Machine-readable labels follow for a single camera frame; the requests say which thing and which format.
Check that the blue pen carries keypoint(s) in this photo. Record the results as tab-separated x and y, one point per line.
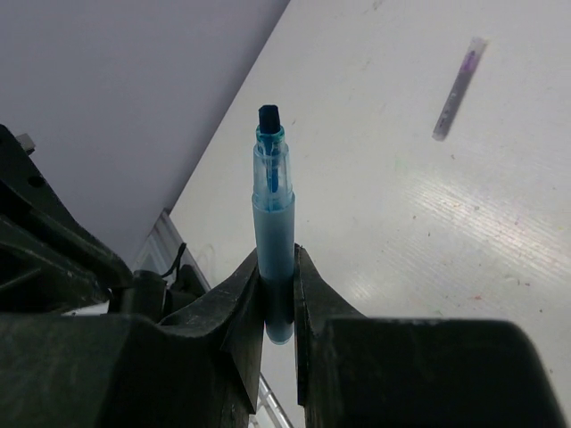
273	206

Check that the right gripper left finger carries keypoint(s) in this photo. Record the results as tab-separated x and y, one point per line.
198	367

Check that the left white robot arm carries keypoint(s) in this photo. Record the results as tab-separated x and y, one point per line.
157	295

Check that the purple pen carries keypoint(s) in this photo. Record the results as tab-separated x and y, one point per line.
459	88

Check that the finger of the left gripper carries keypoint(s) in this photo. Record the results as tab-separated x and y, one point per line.
49	262

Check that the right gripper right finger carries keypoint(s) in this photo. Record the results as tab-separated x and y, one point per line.
358	371

